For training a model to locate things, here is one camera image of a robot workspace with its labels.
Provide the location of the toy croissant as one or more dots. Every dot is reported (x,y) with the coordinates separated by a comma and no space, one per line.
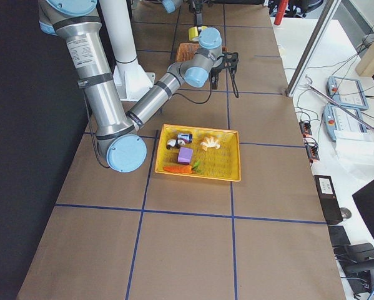
(210,142)

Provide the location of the teach pendant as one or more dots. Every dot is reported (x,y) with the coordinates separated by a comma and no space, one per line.
(335,119)
(347,92)

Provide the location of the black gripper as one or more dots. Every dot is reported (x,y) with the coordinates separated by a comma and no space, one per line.
(216,70)

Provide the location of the black box with label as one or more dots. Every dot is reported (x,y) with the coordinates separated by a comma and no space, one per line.
(328,199)

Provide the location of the yellow plastic basket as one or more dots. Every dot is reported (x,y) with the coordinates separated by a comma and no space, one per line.
(222,164)

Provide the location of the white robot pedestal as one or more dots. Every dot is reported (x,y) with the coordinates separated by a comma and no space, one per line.
(131,81)

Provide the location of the reacher grabber stick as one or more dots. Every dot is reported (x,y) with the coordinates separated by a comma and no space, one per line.
(330,100)

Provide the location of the brown wicker basket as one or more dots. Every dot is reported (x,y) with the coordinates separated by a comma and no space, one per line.
(187,51)

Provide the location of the teach pendant far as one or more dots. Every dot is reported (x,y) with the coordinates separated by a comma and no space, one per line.
(347,92)

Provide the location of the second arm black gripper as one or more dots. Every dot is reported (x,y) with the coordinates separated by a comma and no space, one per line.
(196,6)

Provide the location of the purple foam block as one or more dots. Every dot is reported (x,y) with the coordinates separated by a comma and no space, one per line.
(185,155)

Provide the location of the toy carrot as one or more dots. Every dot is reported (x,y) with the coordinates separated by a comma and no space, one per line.
(183,169)

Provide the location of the aluminium frame post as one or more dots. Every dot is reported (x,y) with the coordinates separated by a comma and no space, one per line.
(326,16)

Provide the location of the toy panda figure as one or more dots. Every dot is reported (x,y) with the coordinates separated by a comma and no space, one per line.
(175,143)

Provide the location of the teach pendant near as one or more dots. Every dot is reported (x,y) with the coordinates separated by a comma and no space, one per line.
(335,119)

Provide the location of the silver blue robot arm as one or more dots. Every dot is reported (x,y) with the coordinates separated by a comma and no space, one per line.
(116,89)

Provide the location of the red cylinder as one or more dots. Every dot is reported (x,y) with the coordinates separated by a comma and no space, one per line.
(281,8)

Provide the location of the yellow packing tape roll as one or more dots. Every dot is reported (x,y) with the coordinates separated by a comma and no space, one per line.
(194,32)

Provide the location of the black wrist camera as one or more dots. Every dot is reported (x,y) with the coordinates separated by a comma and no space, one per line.
(230,61)

